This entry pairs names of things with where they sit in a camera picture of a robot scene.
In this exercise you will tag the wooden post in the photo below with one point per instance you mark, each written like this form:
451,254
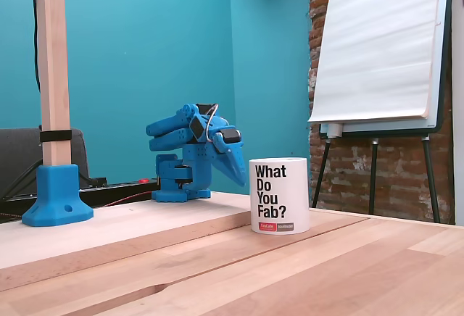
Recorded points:
54,58

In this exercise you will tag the flip chart easel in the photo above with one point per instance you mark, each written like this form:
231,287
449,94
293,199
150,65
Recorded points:
440,113

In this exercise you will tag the white paper pad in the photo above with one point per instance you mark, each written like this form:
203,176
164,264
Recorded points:
377,40

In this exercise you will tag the black power strip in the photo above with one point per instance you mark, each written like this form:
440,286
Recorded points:
116,189

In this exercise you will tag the white printed mug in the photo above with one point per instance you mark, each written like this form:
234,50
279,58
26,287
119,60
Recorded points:
279,196

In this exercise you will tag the blue post base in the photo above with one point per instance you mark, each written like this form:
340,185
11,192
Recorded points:
58,196

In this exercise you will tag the black chair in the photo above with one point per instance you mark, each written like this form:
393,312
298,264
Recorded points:
18,149

